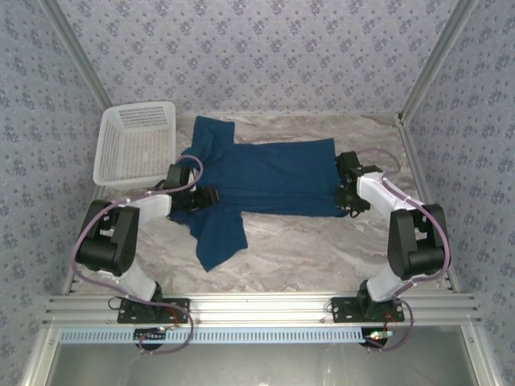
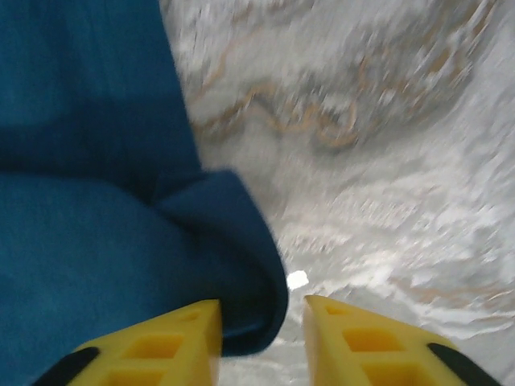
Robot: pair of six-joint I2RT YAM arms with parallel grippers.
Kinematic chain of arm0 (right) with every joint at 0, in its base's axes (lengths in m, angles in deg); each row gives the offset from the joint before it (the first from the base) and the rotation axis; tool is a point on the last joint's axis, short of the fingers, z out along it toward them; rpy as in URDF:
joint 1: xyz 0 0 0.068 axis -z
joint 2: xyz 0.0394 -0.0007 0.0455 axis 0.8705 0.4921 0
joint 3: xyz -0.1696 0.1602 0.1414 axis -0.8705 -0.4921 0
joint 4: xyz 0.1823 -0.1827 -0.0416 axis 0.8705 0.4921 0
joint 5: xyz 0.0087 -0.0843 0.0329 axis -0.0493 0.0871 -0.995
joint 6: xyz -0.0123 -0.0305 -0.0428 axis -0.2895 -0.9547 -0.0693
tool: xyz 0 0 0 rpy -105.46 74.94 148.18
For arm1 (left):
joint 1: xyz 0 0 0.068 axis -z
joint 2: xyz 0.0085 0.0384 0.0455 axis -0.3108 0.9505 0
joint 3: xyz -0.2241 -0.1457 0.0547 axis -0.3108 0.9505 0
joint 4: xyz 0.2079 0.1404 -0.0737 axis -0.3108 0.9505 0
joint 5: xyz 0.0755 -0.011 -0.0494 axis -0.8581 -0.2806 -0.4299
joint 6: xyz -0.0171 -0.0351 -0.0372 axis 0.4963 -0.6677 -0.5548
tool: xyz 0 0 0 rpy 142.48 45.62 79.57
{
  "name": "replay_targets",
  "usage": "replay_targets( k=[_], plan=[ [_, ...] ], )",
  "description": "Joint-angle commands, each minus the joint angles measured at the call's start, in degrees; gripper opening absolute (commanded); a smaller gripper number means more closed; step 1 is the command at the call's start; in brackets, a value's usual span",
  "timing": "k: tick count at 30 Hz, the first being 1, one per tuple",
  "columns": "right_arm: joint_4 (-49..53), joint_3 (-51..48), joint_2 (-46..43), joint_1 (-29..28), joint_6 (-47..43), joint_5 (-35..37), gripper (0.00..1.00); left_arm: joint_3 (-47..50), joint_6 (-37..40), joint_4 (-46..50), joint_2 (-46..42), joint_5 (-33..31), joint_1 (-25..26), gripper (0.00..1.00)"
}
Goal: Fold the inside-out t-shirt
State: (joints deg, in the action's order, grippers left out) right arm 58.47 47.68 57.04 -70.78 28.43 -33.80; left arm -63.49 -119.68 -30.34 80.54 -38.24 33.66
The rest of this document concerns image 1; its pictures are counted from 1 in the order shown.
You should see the aluminium frame post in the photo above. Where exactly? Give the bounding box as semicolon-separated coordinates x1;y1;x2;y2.
397;0;480;121
39;0;113;109

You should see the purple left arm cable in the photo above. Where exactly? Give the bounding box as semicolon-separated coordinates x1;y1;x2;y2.
71;154;204;355

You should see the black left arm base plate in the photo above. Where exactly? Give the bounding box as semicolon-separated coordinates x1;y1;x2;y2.
117;298;191;324

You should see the blue t-shirt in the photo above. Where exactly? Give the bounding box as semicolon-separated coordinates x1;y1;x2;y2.
167;115;355;273

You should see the aluminium frame leg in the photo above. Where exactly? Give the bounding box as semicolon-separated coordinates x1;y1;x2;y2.
460;325;506;386
22;325;61;386

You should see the small black controller board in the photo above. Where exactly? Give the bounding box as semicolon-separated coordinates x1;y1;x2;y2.
134;327;168;350
363;327;394;349

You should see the white perforated plastic basket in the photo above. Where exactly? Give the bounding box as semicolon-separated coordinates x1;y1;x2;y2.
92;100;177;188

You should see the aluminium mounting rail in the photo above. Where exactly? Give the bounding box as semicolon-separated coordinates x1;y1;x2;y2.
42;293;482;326

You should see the grey metal panel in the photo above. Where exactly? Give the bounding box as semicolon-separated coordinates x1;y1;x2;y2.
51;326;480;386

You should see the white slotted cable duct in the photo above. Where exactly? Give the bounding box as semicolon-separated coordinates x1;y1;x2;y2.
60;329;369;345

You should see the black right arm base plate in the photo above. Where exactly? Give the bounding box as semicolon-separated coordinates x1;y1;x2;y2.
330;297;406;324

